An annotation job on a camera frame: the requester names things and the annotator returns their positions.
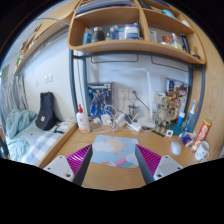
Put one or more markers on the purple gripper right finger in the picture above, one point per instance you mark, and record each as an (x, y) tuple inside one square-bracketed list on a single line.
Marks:
[(154, 166)]

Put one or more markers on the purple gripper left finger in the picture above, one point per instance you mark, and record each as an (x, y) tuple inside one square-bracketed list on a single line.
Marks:
[(72, 168)]

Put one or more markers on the white computer mouse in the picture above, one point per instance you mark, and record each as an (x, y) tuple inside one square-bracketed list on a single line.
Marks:
[(176, 148)]

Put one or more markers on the pastel illustrated mouse pad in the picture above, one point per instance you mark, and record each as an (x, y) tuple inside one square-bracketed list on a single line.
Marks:
[(115, 151)]

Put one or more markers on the bed with checkered sheet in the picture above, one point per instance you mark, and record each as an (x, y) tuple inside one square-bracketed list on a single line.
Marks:
[(31, 144)]

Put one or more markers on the white desk lamp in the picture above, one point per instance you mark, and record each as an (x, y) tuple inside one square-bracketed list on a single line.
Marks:
[(141, 94)]

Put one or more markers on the white pump bottle red cap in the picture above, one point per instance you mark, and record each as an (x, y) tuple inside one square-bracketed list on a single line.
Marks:
[(82, 120)]

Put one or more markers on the Groot figurine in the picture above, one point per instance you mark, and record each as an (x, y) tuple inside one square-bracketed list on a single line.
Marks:
[(162, 117)]

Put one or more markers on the white mug with pattern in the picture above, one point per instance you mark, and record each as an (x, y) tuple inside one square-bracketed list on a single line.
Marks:
[(202, 152)]

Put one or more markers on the blue spray bottle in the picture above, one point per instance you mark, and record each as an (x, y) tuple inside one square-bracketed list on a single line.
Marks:
[(190, 118)]

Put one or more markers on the red chips tube can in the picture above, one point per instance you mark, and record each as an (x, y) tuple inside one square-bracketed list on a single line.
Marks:
[(201, 134)]

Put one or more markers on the light blue crumpled blanket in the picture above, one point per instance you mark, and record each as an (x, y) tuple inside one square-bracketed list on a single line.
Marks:
[(18, 120)]

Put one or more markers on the blue robot model box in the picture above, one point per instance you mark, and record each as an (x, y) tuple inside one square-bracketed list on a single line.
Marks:
[(99, 95)]

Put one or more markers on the wooden wall shelf unit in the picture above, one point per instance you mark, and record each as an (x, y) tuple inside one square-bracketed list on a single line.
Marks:
[(148, 26)]

